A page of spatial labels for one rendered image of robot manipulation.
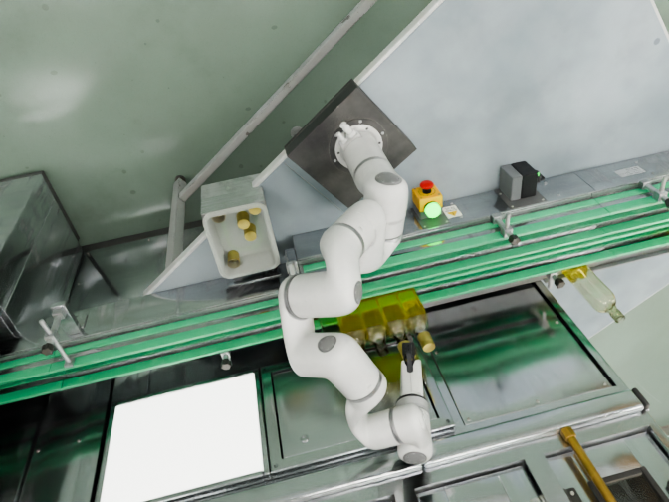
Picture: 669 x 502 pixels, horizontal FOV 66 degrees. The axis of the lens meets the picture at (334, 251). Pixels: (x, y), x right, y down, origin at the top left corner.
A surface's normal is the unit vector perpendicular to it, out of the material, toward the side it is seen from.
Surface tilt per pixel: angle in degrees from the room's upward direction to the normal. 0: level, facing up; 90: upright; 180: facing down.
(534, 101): 0
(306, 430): 90
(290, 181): 0
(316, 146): 1
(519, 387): 90
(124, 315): 90
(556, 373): 90
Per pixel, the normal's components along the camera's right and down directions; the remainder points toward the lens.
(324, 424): -0.13, -0.79
